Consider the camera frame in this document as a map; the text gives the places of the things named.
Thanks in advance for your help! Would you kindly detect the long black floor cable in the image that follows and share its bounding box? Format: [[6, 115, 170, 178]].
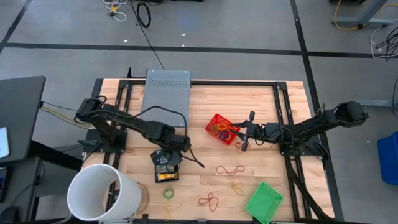
[[129, 0, 165, 71]]

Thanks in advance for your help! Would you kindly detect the grey desk leg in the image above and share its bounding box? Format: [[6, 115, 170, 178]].
[[331, 0, 396, 27], [355, 98, 398, 109]]

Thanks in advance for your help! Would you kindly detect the yellow floor cable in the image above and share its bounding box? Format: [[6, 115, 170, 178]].
[[334, 0, 398, 31]]

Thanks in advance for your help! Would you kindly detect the coiled black floor cable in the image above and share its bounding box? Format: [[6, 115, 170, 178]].
[[136, 1, 152, 29]]

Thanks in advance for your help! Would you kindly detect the long red rubber band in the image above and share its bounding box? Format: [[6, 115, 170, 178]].
[[216, 164, 246, 177]]

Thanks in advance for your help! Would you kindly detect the black metal table frame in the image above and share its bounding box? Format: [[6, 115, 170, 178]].
[[82, 67, 335, 222]]

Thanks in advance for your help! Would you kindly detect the red plastic slotted basket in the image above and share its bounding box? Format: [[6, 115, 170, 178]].
[[205, 113, 241, 146]]

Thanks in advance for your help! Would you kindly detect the thin yellow rubber band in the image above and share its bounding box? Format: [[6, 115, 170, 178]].
[[229, 182, 245, 197], [163, 202, 182, 220]]

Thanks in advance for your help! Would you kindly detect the thick red rubber band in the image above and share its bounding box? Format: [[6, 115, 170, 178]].
[[198, 192, 220, 212]]

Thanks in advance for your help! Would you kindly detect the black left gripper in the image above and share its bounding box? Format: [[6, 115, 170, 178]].
[[150, 135, 192, 167]]

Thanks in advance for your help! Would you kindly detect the black side table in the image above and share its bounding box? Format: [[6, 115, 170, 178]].
[[0, 75, 47, 165]]

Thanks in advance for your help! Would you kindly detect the black floor cable bundle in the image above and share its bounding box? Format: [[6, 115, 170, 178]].
[[374, 26, 398, 62]]

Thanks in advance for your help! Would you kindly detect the green plastic slotted basket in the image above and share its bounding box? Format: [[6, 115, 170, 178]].
[[244, 181, 284, 224]]

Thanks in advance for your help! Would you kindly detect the large tan rubber band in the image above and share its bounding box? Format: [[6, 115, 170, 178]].
[[136, 182, 150, 215]]

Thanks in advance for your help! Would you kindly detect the white cylindrical bucket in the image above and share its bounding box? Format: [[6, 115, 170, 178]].
[[67, 163, 142, 222]]

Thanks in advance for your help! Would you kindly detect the blue plastic storage bin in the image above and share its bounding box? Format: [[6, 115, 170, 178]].
[[377, 130, 398, 187]]

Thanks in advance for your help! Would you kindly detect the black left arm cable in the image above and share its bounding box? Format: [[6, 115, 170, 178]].
[[129, 105, 206, 169]]

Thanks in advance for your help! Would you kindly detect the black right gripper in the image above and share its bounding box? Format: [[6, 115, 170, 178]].
[[231, 111, 282, 152]]

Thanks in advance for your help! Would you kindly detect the white floor cable bundle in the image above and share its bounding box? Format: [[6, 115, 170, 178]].
[[102, 0, 128, 22]]

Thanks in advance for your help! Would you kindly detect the grey perforated metal shelf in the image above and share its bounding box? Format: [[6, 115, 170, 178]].
[[140, 69, 192, 128]]

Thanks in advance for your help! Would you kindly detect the white paper sheet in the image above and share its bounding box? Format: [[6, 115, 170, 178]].
[[0, 126, 11, 159]]

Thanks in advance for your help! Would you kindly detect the black plastic slotted basket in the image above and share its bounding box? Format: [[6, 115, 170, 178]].
[[154, 154, 182, 184]]

